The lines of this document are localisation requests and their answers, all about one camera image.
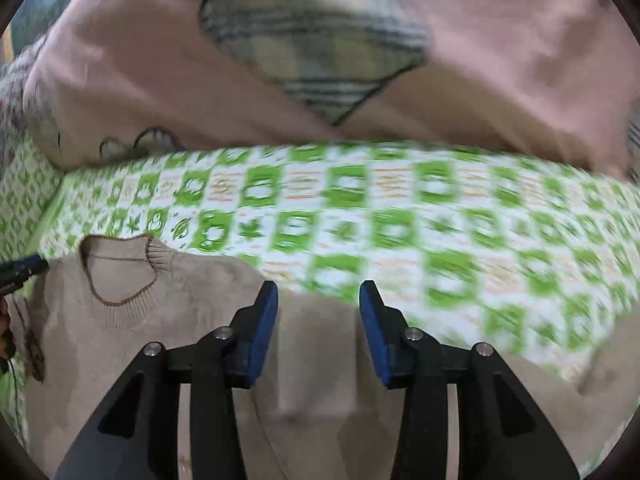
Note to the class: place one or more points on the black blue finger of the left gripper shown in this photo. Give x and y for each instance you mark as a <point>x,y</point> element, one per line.
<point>14,274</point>

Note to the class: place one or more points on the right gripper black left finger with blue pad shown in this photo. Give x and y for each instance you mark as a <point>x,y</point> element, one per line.
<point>133,432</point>

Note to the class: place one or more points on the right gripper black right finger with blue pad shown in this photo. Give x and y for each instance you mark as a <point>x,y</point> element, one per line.
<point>503,434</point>

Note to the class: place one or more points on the beige knit sweater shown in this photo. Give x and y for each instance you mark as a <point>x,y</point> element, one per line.
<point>317,412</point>

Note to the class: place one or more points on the person's hand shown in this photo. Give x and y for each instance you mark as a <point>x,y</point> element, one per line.
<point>7,346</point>

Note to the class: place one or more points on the green white patterned bedsheet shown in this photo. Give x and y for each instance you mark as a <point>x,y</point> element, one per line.
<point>540,259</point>

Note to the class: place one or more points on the pink quilt with plaid hearts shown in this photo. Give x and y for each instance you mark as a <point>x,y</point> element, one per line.
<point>555,79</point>

